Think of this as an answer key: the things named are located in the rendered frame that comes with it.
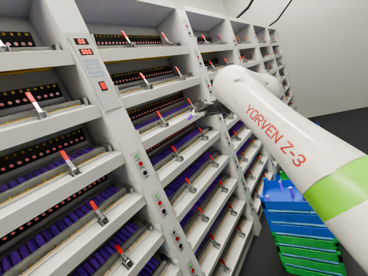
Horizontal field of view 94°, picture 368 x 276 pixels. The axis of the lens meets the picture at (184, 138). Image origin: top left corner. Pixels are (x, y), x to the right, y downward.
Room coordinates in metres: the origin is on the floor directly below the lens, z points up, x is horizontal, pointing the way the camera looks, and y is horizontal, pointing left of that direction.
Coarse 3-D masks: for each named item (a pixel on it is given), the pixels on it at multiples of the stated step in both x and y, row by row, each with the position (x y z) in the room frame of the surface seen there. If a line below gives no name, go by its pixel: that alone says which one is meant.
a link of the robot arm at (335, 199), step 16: (336, 176) 0.21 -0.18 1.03; (352, 176) 0.20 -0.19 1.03; (320, 192) 0.21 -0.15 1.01; (336, 192) 0.20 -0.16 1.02; (352, 192) 0.19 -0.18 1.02; (320, 208) 0.21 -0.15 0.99; (336, 208) 0.19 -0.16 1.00; (352, 208) 0.18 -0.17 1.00; (336, 224) 0.19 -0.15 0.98; (352, 224) 0.18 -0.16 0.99; (352, 240) 0.18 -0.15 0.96; (352, 256) 0.18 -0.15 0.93
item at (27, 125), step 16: (0, 96) 0.61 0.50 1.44; (16, 96) 0.64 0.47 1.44; (32, 96) 0.55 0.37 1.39; (48, 96) 0.71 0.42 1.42; (80, 96) 0.71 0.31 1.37; (0, 112) 0.60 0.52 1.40; (16, 112) 0.61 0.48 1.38; (32, 112) 0.57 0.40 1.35; (48, 112) 0.58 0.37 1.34; (64, 112) 0.59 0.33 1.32; (80, 112) 0.60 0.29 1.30; (96, 112) 0.64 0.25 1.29; (0, 128) 0.49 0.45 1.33; (16, 128) 0.48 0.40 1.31; (32, 128) 0.50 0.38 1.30; (48, 128) 0.53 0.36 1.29; (64, 128) 0.56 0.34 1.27; (0, 144) 0.45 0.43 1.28; (16, 144) 0.48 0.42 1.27
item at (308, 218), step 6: (264, 210) 0.84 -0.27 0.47; (270, 216) 0.83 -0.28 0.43; (276, 216) 0.81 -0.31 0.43; (282, 216) 0.79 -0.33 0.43; (288, 216) 0.77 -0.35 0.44; (294, 216) 0.76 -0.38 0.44; (300, 216) 0.74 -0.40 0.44; (306, 216) 0.73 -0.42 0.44; (312, 216) 0.71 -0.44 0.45; (318, 216) 0.70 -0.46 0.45; (300, 222) 0.75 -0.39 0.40; (306, 222) 0.73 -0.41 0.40; (312, 222) 0.71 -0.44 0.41; (318, 222) 0.70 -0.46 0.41
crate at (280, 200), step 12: (264, 180) 0.98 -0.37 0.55; (276, 180) 0.96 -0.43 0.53; (288, 180) 0.92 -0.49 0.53; (264, 192) 0.93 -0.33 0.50; (276, 192) 0.92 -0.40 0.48; (288, 192) 0.88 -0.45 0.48; (264, 204) 0.83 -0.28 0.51; (276, 204) 0.80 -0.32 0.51; (288, 204) 0.76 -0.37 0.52; (300, 204) 0.73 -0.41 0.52
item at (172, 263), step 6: (156, 252) 0.73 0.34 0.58; (162, 252) 0.70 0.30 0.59; (156, 258) 0.70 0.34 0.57; (162, 258) 0.68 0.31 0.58; (168, 258) 0.67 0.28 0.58; (174, 258) 0.64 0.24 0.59; (168, 264) 0.66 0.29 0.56; (174, 264) 0.66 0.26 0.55; (168, 270) 0.64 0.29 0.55; (174, 270) 0.64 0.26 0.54; (180, 270) 0.64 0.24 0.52
